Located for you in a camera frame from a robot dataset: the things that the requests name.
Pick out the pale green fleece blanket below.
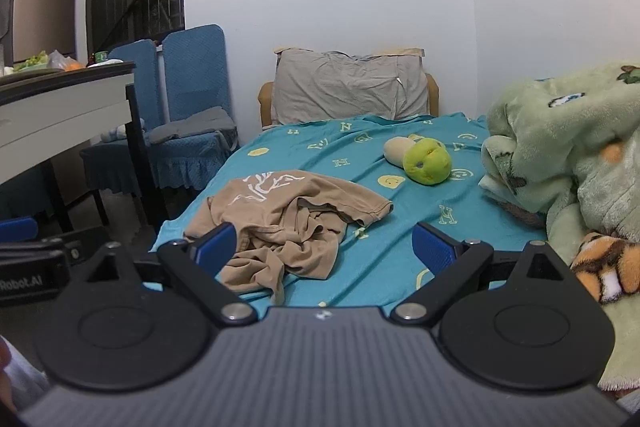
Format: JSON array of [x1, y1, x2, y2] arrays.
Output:
[[480, 62, 640, 393]]

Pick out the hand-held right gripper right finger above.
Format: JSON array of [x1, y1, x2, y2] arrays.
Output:
[[390, 222, 576, 327]]

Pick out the white table with black legs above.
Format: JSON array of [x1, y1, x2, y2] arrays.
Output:
[[0, 61, 171, 233]]

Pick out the pale blue cloth bundle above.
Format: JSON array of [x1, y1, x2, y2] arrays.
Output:
[[100, 119, 146, 142]]

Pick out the leafy green vegetables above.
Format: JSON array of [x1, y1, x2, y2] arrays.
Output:
[[14, 51, 51, 72]]

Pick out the metallic refrigerator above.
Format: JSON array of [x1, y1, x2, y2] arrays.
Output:
[[0, 0, 78, 64]]

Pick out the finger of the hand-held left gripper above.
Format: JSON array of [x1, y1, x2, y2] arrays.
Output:
[[0, 216, 40, 244]]

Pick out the green and beige plush toy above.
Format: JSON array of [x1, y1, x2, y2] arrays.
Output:
[[384, 134, 453, 186]]

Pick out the clear plastic bag with oranges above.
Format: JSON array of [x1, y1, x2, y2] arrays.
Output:
[[47, 49, 86, 72]]

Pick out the orange tiger striped plush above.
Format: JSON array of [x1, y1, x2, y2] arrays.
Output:
[[570, 232, 640, 305]]

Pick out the tan t-shirt with white print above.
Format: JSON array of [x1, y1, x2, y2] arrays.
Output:
[[184, 171, 395, 305]]

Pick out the grey cloth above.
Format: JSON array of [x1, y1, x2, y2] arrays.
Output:
[[145, 106, 238, 145]]

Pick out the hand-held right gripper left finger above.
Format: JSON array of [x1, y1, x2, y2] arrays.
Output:
[[65, 222, 259, 327]]

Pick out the grey cloth garment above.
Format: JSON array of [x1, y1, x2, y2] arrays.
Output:
[[272, 49, 426, 125]]

